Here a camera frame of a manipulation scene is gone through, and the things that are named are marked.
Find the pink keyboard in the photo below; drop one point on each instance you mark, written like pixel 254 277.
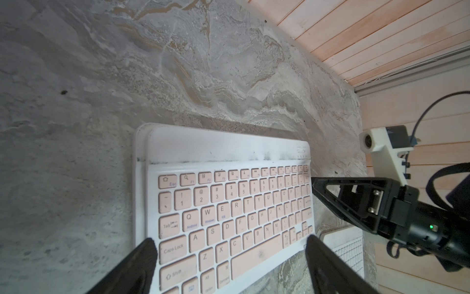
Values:
pixel 223 209

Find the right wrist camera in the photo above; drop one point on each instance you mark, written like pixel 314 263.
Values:
pixel 387 148

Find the white key keyboard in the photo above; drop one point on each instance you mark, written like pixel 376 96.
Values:
pixel 347 244

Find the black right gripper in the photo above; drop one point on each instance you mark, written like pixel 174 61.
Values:
pixel 380 206

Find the aluminium frame bar back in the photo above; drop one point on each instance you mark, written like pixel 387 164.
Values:
pixel 432 66

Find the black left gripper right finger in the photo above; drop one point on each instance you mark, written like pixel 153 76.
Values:
pixel 329 274

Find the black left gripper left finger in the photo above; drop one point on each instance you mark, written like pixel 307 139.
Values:
pixel 133 275

